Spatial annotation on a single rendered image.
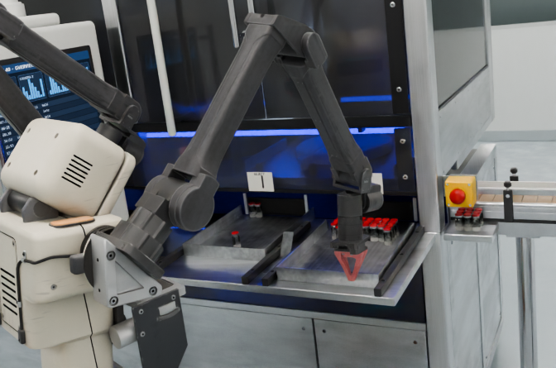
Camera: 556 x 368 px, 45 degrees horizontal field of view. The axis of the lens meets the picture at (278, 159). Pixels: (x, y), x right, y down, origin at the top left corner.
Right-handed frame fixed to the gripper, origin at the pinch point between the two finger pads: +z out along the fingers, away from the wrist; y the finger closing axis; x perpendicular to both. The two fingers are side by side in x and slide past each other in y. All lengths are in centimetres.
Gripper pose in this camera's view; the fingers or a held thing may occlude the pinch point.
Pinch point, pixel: (352, 277)
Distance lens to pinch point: 159.7
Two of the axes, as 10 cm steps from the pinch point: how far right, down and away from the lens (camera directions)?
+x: -9.0, 0.0, 4.4
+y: 4.3, -0.9, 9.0
